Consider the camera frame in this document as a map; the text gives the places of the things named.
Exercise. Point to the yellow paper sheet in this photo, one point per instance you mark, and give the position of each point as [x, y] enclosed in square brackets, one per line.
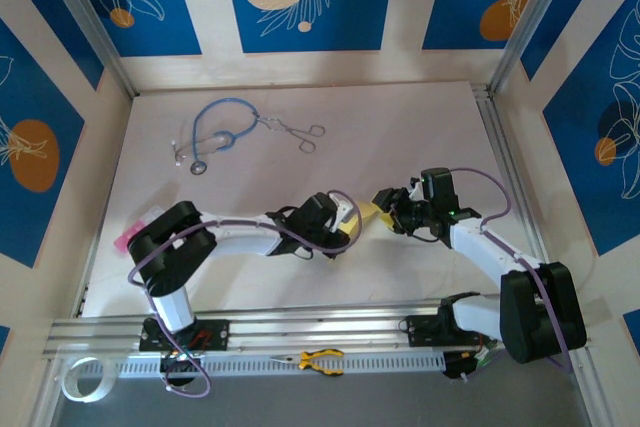
[367, 217]

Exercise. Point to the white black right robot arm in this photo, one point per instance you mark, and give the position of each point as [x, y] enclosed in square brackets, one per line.
[540, 312]

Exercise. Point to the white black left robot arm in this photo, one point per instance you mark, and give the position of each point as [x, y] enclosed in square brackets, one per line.
[170, 247]

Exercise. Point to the metal tongs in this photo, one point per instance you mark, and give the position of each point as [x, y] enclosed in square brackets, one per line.
[292, 131]

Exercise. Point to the yellow black pliers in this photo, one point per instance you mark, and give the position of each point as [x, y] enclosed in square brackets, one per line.
[320, 359]

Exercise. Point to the black controller board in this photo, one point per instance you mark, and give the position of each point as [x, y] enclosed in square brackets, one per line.
[462, 364]
[180, 362]

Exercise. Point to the blue stethoscope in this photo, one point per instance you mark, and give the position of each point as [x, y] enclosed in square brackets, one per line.
[197, 119]

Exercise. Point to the clear tape roll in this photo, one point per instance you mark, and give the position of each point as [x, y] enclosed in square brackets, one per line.
[107, 379]

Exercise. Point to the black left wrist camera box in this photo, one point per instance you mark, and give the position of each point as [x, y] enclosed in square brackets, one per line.
[320, 212]

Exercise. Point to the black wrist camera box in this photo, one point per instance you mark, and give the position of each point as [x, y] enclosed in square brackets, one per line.
[320, 212]
[440, 192]

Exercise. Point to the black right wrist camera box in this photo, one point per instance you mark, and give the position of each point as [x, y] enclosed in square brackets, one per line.
[440, 192]

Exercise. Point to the aluminium mounting rail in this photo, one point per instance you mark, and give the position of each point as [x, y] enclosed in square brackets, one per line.
[325, 322]

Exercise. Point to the aluminium side rail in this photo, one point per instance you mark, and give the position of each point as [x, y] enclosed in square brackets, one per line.
[515, 187]

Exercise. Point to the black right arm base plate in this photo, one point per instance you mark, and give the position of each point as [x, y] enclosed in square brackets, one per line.
[422, 332]

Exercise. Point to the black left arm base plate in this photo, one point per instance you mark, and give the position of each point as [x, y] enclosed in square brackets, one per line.
[215, 334]

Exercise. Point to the aluminium frame post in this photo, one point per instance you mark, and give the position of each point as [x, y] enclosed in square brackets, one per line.
[90, 22]
[530, 22]

